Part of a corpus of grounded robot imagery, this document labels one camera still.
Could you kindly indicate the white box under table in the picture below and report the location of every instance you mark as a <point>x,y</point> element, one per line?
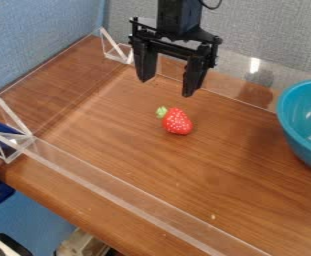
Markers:
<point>81,244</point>

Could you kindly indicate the blue plastic bowl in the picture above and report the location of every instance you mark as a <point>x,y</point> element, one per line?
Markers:
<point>293,116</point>

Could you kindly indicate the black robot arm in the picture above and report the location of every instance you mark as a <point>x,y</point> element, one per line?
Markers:
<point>180,14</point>

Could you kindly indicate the white black object on floor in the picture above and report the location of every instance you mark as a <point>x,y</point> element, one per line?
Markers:
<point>10,247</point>

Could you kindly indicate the red toy strawberry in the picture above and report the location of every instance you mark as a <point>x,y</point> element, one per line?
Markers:
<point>175,120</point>

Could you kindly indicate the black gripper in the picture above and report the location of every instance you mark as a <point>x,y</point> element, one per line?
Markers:
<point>193,45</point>

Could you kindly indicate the clear acrylic barrier wall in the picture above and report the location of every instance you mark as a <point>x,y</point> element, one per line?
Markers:
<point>221,192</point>

